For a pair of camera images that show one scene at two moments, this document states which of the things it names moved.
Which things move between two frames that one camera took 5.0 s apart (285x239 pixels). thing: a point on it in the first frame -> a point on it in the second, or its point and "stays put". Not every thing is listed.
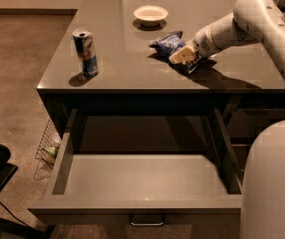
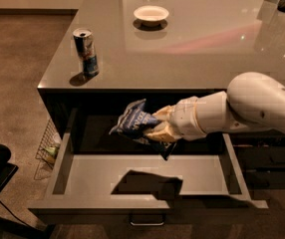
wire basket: (47, 151) stays put
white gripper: (203, 45) -> (184, 119)
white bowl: (150, 15) stays put
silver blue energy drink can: (85, 47) stays put
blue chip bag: (166, 44) -> (135, 122)
